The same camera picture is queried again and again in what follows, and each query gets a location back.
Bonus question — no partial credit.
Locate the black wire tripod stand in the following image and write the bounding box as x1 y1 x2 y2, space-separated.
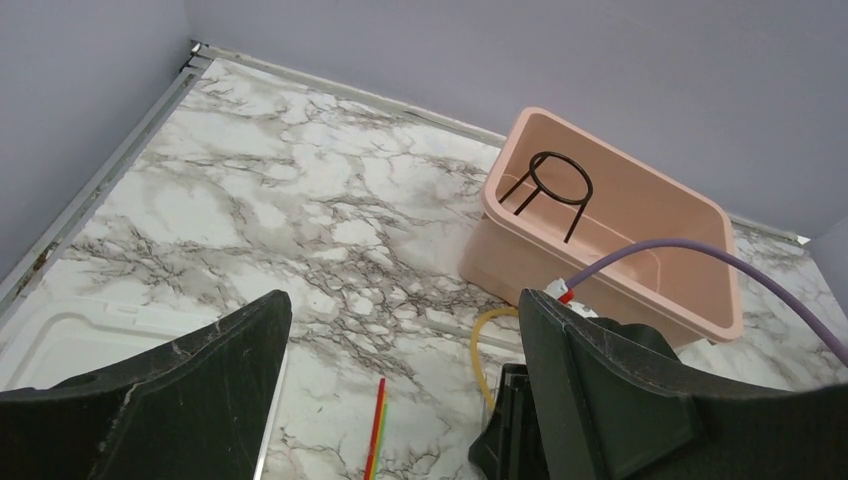
496 151 595 243

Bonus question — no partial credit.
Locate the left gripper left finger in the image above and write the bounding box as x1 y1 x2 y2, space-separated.
1 290 292 479

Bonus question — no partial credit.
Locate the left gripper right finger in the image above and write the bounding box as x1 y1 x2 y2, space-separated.
519 290 847 479

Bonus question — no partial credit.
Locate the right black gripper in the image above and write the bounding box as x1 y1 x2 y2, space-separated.
467 317 680 480

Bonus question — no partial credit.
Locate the glass thermometer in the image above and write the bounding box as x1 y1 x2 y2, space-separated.
421 319 523 352

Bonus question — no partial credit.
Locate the pink plastic bin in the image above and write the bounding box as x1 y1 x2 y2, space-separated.
459 107 744 347

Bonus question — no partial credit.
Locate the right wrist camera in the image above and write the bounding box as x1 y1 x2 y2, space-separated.
544 278 598 318

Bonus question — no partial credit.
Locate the yellow rubber tube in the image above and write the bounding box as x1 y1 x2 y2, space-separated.
469 305 521 412

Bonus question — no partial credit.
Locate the white plastic tray lid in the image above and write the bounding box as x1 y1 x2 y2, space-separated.
1 299 286 479

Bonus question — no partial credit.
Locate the red yellow green spoon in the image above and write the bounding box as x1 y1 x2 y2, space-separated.
364 377 386 480

